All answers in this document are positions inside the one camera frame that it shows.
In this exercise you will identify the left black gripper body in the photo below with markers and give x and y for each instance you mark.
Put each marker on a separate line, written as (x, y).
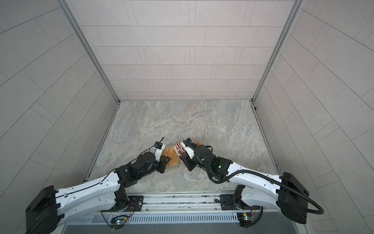
(153, 167)

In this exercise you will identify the left green circuit board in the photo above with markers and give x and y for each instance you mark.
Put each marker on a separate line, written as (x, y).
(119, 222)

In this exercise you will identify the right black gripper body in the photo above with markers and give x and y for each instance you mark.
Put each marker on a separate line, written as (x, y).
(192, 164)

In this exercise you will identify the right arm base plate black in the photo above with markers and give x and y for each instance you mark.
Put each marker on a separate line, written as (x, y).
(229, 203)

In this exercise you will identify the brown plush teddy bear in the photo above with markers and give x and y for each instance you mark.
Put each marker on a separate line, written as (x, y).
(174, 161)

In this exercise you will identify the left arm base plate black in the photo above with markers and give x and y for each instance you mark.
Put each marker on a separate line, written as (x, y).
(132, 204)

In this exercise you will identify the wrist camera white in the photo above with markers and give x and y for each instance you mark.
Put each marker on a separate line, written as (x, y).
(158, 149)
(189, 147)

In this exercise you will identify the left aluminium corner post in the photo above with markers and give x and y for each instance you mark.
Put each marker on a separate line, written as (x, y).
(84, 43)

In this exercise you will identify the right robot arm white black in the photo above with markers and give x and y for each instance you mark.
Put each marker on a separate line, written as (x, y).
(280, 192)

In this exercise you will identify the aluminium corner post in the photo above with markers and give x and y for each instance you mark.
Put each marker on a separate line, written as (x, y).
(285, 31)
(84, 43)

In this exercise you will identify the green circuit board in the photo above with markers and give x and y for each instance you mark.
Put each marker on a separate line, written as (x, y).
(245, 219)
(119, 222)

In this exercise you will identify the red white striped knit sweater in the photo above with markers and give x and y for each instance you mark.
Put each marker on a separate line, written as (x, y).
(180, 149)

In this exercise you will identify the right green circuit board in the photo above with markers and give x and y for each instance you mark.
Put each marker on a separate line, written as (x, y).
(245, 219)

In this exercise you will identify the right aluminium corner post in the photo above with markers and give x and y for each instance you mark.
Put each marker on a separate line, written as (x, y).
(285, 31)

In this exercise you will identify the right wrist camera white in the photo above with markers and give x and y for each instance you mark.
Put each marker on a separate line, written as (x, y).
(189, 147)

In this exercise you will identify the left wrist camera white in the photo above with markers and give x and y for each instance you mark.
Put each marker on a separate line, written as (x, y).
(158, 149)

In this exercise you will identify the white ventilation grille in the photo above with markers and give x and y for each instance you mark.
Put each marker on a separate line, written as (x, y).
(96, 219)

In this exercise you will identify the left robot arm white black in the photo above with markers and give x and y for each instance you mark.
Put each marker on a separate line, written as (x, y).
(52, 208)

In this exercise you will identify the aluminium mounting rail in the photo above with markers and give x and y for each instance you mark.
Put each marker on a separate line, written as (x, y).
(170, 203)

